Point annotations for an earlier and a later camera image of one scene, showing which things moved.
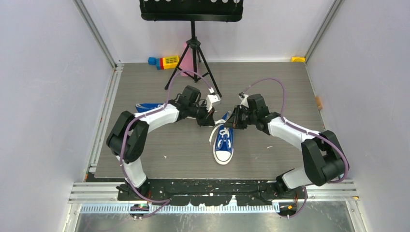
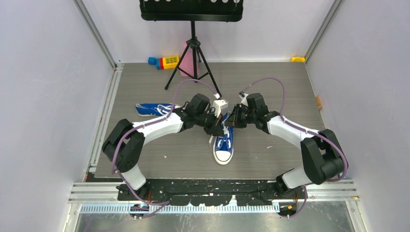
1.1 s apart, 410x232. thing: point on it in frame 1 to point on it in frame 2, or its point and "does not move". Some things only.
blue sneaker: x=144 y=107 does not move
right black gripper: x=234 y=121 does not move
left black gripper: x=207 y=120 to x=215 y=129
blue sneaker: x=223 y=145 does not move
